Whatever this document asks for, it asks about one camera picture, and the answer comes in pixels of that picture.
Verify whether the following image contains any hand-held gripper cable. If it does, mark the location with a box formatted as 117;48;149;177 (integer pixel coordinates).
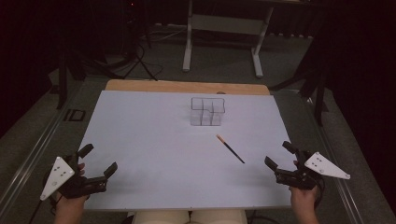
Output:
27;195;60;224
313;176;327;210

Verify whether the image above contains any left hand-held gripper cable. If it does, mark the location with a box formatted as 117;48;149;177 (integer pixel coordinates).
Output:
27;195;60;224

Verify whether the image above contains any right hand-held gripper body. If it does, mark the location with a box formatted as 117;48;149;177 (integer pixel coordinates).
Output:
274;148;351;191

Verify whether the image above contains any person's right hand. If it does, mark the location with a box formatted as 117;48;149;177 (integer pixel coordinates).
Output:
289;185;320;213

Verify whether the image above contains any person's left hand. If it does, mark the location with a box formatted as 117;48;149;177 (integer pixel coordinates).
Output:
53;162;92;217

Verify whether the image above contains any right hand-held gripper cable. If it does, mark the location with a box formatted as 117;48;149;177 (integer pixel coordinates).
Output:
313;176;327;210

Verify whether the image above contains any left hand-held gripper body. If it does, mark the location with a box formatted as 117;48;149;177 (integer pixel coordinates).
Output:
39;153;108;201

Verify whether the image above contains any wooden table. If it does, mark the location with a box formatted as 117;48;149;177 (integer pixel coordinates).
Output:
105;78;271;96

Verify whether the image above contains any person's left leg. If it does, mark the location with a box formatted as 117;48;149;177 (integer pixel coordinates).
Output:
132;210;191;224

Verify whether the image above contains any metal floor rail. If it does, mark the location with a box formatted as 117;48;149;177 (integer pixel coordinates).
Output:
306;92;366;224
0;88;86;214

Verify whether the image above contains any clear plastic pen holder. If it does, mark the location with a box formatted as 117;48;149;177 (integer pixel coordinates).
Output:
190;96;226;127

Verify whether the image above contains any person's right leg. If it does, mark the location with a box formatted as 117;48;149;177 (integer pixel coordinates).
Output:
190;209;248;224

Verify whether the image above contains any black pencil with tan end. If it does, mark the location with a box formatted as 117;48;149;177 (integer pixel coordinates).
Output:
216;133;246;164

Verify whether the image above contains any black post stand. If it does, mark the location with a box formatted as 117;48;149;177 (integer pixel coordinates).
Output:
55;43;87;110

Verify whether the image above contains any white board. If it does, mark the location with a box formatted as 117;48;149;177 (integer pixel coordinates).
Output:
78;90;295;212

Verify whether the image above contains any black metal stand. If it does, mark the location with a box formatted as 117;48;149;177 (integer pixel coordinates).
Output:
269;29;332;127

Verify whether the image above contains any black tripod stand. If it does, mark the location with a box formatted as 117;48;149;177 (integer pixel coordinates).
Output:
102;0;161;82

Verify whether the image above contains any white metal desk frame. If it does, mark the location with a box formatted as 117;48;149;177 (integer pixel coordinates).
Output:
181;0;275;79

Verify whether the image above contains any person's leg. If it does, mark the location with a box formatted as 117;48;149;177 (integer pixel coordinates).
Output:
132;210;191;224
190;209;248;224

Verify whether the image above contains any white power strip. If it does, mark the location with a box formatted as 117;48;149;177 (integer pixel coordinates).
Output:
154;21;189;32

